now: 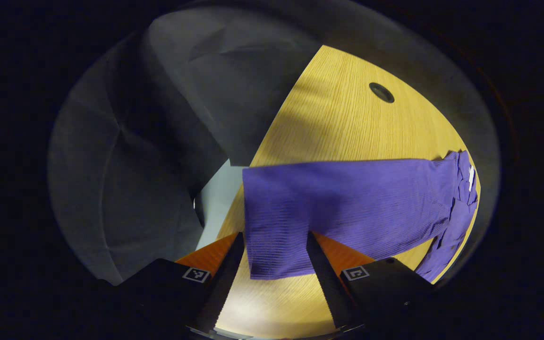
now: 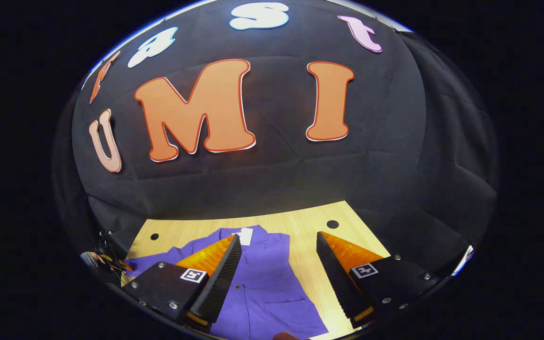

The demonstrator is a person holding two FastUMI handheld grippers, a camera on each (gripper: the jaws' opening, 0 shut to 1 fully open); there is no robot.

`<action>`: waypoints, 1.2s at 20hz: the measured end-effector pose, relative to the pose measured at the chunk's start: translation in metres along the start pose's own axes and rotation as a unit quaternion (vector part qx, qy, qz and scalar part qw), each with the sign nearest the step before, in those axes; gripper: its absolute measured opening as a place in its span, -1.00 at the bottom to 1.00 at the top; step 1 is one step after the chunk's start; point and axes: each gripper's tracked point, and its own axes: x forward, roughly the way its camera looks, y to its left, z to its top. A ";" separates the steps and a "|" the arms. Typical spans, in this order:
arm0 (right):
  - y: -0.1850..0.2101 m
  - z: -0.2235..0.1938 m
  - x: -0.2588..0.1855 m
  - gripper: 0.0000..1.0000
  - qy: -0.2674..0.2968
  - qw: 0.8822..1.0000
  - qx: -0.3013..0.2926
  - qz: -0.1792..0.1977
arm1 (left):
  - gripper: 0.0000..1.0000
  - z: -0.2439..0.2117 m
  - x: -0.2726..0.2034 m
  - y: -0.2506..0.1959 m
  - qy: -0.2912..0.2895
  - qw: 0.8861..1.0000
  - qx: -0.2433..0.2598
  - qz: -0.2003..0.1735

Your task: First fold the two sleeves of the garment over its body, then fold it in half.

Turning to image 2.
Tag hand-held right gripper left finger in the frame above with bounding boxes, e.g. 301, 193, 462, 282
121, 233, 243, 331

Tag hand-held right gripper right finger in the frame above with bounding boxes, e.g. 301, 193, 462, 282
316, 231, 443, 330

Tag purple shirt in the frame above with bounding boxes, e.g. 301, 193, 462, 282
123, 226, 329, 340

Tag white printed object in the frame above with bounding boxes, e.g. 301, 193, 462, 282
451, 245, 475, 277

